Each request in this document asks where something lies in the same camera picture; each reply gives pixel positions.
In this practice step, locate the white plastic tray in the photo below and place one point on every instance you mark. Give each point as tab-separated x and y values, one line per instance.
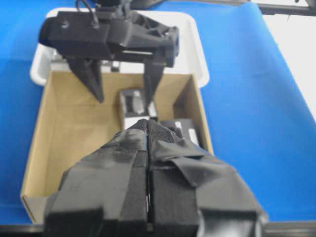
190	61

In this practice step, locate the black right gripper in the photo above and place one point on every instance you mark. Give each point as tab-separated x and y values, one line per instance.
131	38

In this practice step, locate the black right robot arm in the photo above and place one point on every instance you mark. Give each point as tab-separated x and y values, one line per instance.
111	5

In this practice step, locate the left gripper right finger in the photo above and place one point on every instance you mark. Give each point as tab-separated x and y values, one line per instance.
194	194

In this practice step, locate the open cardboard box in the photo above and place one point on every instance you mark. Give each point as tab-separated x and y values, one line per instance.
72	124

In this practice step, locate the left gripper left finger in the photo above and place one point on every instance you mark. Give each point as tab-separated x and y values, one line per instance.
105	193

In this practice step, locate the black box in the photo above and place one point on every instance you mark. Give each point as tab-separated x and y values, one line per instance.
183	127
132	103

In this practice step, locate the blue table cloth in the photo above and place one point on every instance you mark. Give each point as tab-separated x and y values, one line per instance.
257	116

